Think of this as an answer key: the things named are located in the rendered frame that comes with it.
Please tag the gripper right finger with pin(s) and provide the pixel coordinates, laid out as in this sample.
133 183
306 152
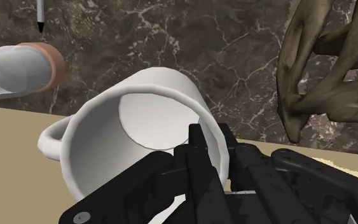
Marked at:
290 186

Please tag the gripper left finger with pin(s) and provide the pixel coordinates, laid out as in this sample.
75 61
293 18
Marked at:
154 189

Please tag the brown twisted sculpture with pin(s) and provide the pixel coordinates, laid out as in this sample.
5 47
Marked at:
327 71

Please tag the white and brown bowl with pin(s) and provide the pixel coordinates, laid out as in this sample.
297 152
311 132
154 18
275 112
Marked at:
17 71

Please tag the white pen with black tip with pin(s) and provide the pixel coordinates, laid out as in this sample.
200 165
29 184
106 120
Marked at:
40 17

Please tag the white mug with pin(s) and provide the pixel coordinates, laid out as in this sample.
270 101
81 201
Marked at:
104 149

